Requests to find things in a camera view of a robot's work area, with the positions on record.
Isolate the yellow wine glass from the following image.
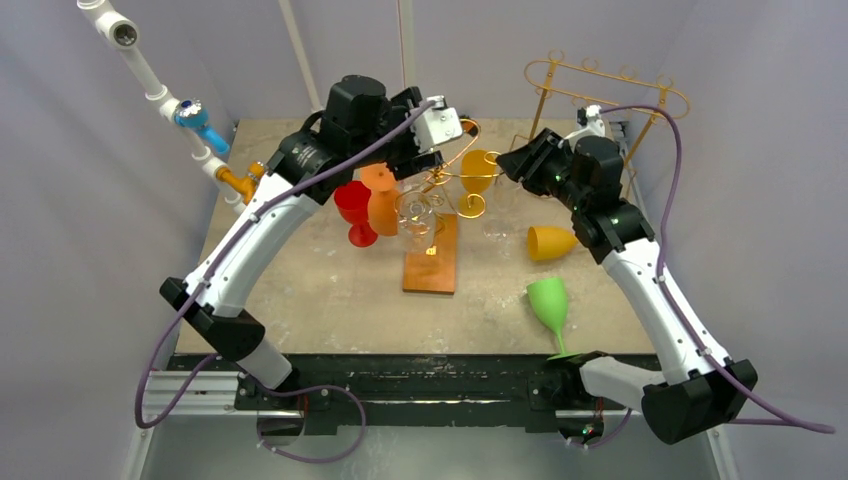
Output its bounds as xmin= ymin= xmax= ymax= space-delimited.
xmin=457 ymin=150 xmax=498 ymax=219
xmin=526 ymin=226 xmax=579 ymax=262

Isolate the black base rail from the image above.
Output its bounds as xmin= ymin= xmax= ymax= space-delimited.
xmin=186 ymin=353 xmax=613 ymax=442

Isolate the orange wine glass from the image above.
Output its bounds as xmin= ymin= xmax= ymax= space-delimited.
xmin=360 ymin=163 xmax=400 ymax=237

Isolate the white PVC pipe frame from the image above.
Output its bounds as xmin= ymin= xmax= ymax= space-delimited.
xmin=77 ymin=0 xmax=257 ymax=213

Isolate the orange pipe fitting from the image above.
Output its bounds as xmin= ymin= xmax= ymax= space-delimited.
xmin=215 ymin=162 xmax=267 ymax=205

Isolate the white pole red stripe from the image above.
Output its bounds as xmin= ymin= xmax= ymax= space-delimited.
xmin=396 ymin=0 xmax=418 ymax=87

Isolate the yellow wine glass front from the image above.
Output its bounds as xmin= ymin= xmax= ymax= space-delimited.
xmin=526 ymin=226 xmax=579 ymax=262

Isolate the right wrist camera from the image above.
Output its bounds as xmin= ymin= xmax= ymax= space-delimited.
xmin=559 ymin=104 xmax=607 ymax=148

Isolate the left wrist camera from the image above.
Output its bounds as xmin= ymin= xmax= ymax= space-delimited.
xmin=411 ymin=95 xmax=464 ymax=154

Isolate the gold wire bottle rack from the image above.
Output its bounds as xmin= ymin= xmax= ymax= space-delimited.
xmin=510 ymin=49 xmax=691 ymax=201

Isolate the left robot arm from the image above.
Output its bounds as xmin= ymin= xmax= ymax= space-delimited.
xmin=160 ymin=75 xmax=463 ymax=409

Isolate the red wine glass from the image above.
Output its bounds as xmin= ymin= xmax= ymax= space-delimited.
xmin=333 ymin=180 xmax=378 ymax=248

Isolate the clear ribbed wine glass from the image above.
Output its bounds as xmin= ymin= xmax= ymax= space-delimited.
xmin=397 ymin=191 xmax=437 ymax=254

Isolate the clear flute glass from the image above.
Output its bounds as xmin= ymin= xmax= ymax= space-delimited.
xmin=483 ymin=176 xmax=520 ymax=241

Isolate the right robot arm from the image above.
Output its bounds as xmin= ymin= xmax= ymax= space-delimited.
xmin=496 ymin=129 xmax=758 ymax=444

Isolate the green wine glass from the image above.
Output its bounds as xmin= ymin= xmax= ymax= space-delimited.
xmin=526 ymin=277 xmax=578 ymax=360

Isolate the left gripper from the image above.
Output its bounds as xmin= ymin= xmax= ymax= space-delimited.
xmin=351 ymin=89 xmax=442 ymax=177

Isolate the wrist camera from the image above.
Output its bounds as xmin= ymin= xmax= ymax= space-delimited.
xmin=411 ymin=95 xmax=464 ymax=154
xmin=559 ymin=104 xmax=607 ymax=148

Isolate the blue valve on pipe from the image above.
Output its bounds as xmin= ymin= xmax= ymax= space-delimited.
xmin=173 ymin=98 xmax=230 ymax=154

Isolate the yellow wine glass back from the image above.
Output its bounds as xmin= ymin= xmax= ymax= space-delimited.
xmin=457 ymin=150 xmax=498 ymax=219

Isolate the gold wine glass rack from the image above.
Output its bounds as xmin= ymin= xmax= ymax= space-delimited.
xmin=401 ymin=116 xmax=482 ymax=295

